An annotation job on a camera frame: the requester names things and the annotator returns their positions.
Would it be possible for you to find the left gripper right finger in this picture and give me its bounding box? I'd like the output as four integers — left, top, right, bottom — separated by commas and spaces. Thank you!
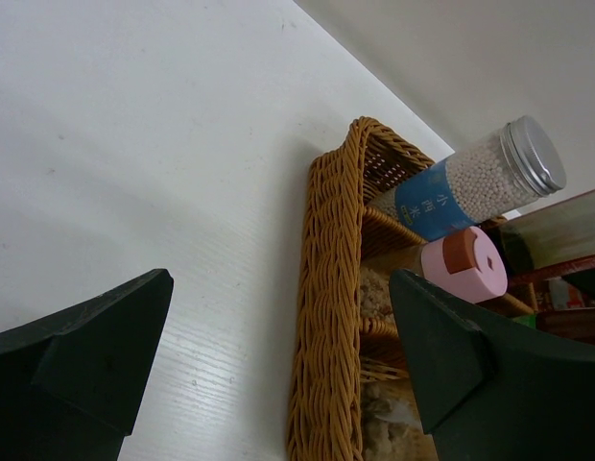
389, 270, 595, 461

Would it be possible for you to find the black-capped shaker blue label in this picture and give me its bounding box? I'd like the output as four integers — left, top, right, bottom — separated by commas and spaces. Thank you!
370, 115, 566, 241

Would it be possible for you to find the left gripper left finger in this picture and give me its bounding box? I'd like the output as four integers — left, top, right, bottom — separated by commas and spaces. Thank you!
0, 269, 174, 460

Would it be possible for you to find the brown wicker divided basket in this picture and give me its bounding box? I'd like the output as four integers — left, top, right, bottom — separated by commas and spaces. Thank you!
287, 116, 432, 460

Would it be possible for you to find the pink-capped spice shaker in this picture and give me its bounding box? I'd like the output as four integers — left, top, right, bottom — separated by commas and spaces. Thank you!
365, 227, 508, 303

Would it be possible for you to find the tall black-capped sauce bottle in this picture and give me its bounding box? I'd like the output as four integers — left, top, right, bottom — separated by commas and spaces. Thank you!
486, 189, 595, 284

